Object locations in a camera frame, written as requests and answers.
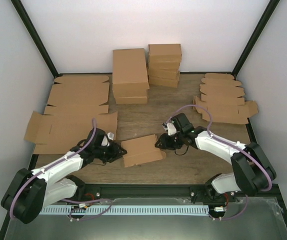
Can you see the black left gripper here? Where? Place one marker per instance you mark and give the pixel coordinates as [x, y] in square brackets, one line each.
[115, 154]

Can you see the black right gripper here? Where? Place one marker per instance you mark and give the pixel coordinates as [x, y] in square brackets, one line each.
[165, 144]

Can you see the small brown cardboard box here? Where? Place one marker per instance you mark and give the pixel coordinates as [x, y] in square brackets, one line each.
[141, 150]

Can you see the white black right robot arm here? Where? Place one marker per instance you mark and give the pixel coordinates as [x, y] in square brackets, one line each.
[251, 173]

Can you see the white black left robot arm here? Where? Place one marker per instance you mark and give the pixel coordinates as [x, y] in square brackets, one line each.
[30, 191]

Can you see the large folded cardboard box bottom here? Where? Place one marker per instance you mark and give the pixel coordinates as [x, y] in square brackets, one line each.
[133, 100]

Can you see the large folded cardboard box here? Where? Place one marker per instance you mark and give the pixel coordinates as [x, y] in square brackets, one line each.
[133, 100]
[129, 74]

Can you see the small folded box bottom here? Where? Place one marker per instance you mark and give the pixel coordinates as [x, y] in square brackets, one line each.
[172, 83]

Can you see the large folded cardboard box top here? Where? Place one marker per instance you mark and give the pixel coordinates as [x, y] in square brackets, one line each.
[129, 74]

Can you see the small folded box stack top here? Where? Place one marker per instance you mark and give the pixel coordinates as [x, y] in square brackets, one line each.
[165, 52]

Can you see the large flat cardboard blank front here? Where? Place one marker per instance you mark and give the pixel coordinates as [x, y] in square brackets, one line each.
[62, 127]

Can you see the large flat cardboard blank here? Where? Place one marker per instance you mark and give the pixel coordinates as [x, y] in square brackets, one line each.
[79, 90]
[62, 127]

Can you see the large flat cardboard blank rear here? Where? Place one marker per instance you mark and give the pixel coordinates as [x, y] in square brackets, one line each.
[79, 90]

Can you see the stack of small flat blanks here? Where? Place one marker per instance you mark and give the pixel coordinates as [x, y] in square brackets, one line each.
[223, 97]

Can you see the clear acrylic cover plate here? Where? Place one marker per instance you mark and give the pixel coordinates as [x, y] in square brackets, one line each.
[261, 220]

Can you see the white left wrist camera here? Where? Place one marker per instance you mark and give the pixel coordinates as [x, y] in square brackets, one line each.
[108, 137]

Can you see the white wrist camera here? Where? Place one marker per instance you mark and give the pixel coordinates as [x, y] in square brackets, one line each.
[108, 137]
[170, 128]

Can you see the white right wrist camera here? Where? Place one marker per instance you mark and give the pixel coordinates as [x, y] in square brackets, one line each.
[170, 128]

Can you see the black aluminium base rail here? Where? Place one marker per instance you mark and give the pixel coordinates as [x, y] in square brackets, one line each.
[194, 192]

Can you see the light blue slotted cable duct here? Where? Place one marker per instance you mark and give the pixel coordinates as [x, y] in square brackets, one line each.
[129, 210]

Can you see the black frame post left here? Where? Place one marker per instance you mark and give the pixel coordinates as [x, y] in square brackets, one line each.
[26, 20]

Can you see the black frame post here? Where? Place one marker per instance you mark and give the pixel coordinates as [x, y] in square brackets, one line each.
[26, 20]
[260, 26]

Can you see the black frame post right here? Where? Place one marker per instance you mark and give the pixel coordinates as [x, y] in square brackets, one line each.
[260, 26]

